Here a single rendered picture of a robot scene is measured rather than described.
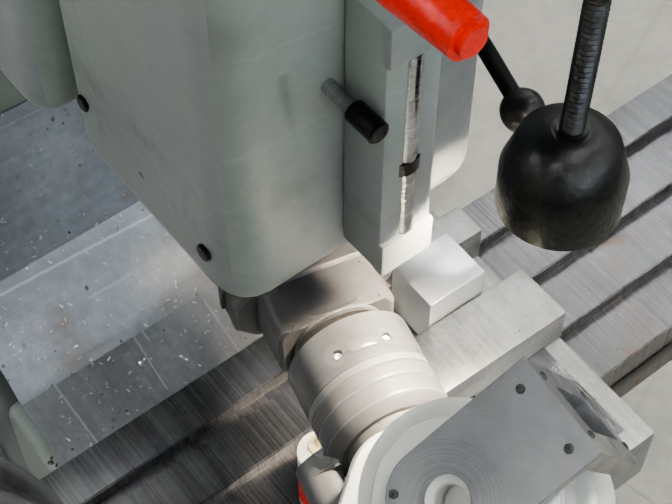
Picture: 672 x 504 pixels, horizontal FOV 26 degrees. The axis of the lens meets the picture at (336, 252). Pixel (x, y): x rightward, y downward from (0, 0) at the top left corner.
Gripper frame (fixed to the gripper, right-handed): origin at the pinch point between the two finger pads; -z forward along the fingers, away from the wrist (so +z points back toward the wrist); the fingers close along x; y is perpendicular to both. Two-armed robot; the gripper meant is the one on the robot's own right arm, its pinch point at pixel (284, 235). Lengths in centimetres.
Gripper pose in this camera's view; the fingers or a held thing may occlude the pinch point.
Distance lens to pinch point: 104.3
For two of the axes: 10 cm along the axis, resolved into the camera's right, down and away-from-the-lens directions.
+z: 4.1, 7.3, -5.5
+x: -9.1, 3.3, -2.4
